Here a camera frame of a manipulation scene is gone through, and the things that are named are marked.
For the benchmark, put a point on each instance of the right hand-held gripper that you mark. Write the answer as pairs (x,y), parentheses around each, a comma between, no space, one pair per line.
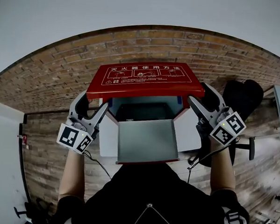
(230,128)

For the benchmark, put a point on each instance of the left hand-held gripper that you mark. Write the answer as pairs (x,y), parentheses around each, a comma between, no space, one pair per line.
(69,136)

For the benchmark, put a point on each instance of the person's black shirt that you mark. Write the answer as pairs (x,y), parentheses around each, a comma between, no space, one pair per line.
(149,194)

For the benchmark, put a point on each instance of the red fire extinguisher box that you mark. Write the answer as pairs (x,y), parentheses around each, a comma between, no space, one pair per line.
(144,76)

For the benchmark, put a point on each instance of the black chair base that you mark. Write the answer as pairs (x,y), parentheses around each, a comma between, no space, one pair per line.
(35,211)

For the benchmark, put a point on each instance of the black office chair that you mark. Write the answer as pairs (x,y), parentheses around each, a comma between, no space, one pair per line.
(244,98)

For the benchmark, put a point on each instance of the white door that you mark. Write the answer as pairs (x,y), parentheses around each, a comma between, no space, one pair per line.
(1,160)

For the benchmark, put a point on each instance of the person's left forearm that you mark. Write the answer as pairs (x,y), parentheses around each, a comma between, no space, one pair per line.
(72,176)

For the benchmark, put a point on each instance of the person's right forearm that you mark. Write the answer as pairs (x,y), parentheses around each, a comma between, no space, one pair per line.
(223,172)

